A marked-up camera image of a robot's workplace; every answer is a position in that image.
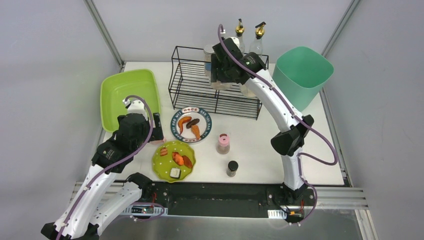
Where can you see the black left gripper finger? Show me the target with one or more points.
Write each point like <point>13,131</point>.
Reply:
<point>157,135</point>
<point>157,122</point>

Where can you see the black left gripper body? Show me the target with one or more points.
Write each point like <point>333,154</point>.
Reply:
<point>156,129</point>

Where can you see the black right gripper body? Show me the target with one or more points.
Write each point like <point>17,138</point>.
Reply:
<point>218,71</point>

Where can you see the silver lid pellet jar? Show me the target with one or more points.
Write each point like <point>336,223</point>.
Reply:
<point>208,51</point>

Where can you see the glass jar with beige powder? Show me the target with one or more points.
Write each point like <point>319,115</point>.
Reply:
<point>220,86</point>

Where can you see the oil bottle with black spout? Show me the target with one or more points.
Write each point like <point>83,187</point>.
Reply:
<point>257,45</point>

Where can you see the glass jar with metal ring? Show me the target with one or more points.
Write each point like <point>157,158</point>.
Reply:
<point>246,91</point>

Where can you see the oil bottle with gold cap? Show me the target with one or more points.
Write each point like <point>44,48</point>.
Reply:
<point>239,31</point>

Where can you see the white plate with blue rim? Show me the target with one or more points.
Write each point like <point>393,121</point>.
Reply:
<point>205,124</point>

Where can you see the pink lid spice jar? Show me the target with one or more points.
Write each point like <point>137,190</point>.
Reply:
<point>223,144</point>

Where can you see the black lid spice jar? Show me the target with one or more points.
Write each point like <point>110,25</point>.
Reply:
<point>232,168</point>

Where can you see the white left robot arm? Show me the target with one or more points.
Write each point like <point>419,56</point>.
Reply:
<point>84,219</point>

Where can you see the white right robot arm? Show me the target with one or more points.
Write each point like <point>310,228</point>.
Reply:
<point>293,126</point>

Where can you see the pink cup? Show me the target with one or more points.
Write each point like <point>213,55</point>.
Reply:
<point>158,142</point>

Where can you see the sausage slice toy food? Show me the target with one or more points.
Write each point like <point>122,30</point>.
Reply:
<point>163,151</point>

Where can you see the orange shrimp toy food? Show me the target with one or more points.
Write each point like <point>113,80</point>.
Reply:
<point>183,121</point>

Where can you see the green polka dot plate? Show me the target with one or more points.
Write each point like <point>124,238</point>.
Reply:
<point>162,165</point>

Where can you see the orange fried food piece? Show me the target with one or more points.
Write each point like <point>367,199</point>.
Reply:
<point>196,131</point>

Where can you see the dark sea cucumber toy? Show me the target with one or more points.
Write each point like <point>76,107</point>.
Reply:
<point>192,123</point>

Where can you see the red sausage toy piece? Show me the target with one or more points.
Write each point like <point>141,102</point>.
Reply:
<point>187,162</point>

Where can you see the white sushi toy piece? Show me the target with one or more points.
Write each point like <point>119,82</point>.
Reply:
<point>175,173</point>

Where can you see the lime green plastic basin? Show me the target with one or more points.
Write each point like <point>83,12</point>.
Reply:
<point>114,89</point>

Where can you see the green plastic waste bin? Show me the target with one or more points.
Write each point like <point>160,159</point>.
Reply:
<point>300,73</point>

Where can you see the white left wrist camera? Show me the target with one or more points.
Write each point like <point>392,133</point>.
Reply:
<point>135,106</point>

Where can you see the black wire rack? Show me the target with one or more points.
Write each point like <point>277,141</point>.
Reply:
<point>190,86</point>

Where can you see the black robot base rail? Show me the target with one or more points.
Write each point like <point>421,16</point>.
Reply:
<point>229,200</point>

